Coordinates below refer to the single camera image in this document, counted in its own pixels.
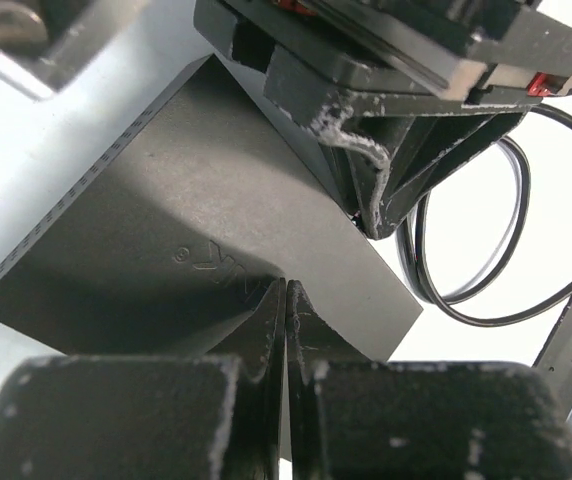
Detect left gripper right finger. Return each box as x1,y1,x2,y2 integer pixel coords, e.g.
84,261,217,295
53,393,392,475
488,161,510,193
285,280,366,479

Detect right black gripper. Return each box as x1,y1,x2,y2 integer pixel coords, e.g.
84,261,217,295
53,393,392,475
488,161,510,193
193,1,572,239

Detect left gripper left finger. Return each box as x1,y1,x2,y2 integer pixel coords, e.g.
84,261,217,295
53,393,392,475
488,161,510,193
209,278,286,479

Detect black ethernet cable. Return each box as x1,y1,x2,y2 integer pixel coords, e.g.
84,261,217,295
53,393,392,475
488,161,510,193
395,69,572,327

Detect black network switch box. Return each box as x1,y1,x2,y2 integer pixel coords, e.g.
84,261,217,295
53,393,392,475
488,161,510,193
0,56,422,360

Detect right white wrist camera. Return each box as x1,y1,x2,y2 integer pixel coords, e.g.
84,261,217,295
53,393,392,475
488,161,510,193
0,0,148,100

